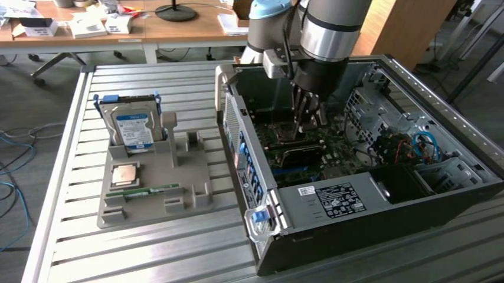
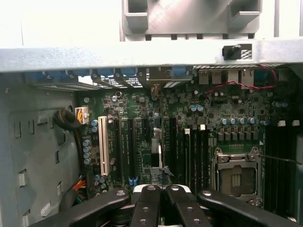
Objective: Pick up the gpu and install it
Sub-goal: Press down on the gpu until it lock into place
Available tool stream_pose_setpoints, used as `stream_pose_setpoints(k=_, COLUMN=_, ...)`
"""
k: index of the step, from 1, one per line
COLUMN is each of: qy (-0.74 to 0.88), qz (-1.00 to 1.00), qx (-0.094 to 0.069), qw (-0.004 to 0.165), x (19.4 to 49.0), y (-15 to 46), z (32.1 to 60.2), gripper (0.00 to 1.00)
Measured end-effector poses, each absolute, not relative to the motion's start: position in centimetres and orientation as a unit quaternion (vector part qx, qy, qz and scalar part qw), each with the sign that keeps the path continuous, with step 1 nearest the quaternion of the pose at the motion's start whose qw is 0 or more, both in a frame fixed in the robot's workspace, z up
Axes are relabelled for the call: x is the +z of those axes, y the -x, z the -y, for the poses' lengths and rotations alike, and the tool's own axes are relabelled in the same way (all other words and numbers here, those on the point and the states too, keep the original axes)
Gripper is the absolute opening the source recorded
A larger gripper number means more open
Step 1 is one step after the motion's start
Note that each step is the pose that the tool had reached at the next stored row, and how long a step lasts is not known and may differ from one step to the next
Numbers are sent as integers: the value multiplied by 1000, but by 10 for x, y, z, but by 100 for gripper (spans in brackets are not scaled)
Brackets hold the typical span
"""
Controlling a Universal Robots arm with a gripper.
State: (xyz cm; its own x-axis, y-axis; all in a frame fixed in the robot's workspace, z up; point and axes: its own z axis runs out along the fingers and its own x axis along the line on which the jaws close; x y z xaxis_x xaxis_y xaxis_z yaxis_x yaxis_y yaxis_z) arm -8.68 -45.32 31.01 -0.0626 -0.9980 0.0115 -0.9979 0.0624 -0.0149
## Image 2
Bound black RAM slot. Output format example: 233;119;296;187
191;129;198;190
276;120;286;212
204;130;211;190
197;125;204;190
289;120;300;161

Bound long black expansion slot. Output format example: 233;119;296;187
127;117;136;186
169;116;178;166
115;117;124;184

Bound CPU socket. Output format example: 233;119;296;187
214;146;262;202

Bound white expansion slot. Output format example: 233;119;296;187
98;115;110;176

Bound short black expansion slot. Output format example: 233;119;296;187
141;117;152;144

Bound green motherboard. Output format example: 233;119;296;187
75;68;303;215

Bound white power connector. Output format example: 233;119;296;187
74;106;90;125

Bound grey power supply unit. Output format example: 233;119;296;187
0;86;80;227

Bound silver port block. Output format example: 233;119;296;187
226;69;254;90
198;70;223;85

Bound black open PC case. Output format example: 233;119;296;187
0;39;303;227

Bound grey parts rack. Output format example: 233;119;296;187
122;0;263;43

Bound coloured power wires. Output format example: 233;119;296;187
71;174;88;205

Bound black sleeved power cable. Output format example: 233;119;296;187
53;108;83;154

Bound red black twisted wire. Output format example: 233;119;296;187
205;63;278;98

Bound black chassis switch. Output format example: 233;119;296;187
222;44;253;60

